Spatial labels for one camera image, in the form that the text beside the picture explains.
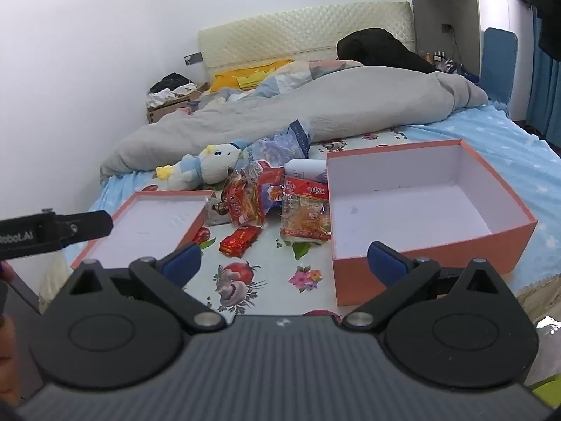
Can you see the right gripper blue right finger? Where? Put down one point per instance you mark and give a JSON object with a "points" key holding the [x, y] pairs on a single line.
{"points": [[404, 281]]}

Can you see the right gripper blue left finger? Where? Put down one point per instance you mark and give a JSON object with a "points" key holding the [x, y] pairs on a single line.
{"points": [[162, 282]]}

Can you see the red foil tea packet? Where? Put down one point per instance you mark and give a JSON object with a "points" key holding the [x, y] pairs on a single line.
{"points": [[240, 240]]}

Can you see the grey black sesame packet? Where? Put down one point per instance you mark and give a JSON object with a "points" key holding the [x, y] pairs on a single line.
{"points": [[217, 212]]}

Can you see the red spicy strips bag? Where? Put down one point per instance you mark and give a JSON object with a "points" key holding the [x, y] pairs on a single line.
{"points": [[305, 210]]}

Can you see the red orange noodle snack bag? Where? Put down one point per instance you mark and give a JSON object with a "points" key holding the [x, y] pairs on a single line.
{"points": [[242, 203]]}

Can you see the clear brown snack bag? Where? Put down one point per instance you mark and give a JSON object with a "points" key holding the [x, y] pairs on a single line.
{"points": [[248, 175]]}

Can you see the blue white snack bag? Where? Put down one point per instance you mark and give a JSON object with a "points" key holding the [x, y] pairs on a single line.
{"points": [[269, 196]]}

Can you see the red sachet packet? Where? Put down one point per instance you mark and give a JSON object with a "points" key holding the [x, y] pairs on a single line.
{"points": [[271, 176]]}

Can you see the person left hand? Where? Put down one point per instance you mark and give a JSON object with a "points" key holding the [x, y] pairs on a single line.
{"points": [[9, 379]]}

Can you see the pink box lid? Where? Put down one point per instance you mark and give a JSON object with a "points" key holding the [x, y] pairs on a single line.
{"points": [[149, 223]]}

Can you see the pink gift box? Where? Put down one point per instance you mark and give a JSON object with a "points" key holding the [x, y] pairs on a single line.
{"points": [[438, 199]]}

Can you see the white blue plush toy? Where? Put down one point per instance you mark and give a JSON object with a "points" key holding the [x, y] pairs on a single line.
{"points": [[210, 167]]}

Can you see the white spray bottle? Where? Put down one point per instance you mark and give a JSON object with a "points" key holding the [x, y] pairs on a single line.
{"points": [[307, 169]]}

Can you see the purple facial tissue pack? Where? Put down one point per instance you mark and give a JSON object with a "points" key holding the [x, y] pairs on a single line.
{"points": [[291, 143]]}

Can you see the cardboard box with clothes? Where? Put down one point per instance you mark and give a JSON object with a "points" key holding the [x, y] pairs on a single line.
{"points": [[173, 92]]}

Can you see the grey duvet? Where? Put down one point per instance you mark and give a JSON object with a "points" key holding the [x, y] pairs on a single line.
{"points": [[340, 104]]}

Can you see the yellow pillow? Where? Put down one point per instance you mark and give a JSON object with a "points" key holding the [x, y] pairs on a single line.
{"points": [[246, 78]]}

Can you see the blue curtain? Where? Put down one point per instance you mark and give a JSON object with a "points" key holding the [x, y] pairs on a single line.
{"points": [[543, 113]]}

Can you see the patchwork pillow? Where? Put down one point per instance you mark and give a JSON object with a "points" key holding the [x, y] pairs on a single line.
{"points": [[284, 79]]}

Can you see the black clothing pile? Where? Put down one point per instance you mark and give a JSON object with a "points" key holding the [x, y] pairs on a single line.
{"points": [[377, 47]]}

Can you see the blue chair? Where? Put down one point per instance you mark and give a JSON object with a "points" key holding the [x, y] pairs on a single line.
{"points": [[498, 64]]}

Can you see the grey wardrobe cabinet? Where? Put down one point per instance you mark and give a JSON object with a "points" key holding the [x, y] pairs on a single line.
{"points": [[456, 27]]}

